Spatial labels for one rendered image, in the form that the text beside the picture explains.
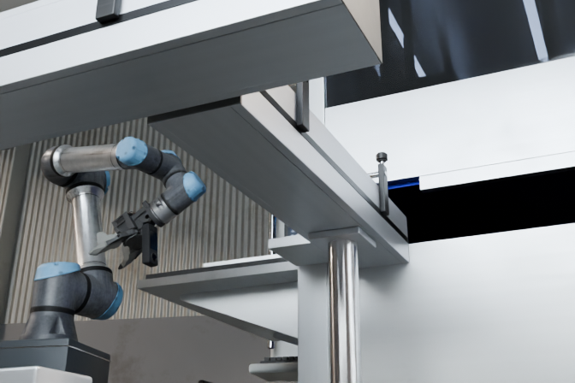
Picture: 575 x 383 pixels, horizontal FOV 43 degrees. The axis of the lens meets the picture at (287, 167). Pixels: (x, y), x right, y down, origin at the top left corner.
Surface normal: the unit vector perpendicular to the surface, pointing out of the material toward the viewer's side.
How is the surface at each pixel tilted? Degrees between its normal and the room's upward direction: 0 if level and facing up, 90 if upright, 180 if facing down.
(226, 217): 90
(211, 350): 90
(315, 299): 90
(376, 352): 90
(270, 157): 180
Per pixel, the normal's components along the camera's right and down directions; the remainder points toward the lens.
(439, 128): -0.41, -0.36
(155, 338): -0.20, -0.40
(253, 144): 0.00, 0.91
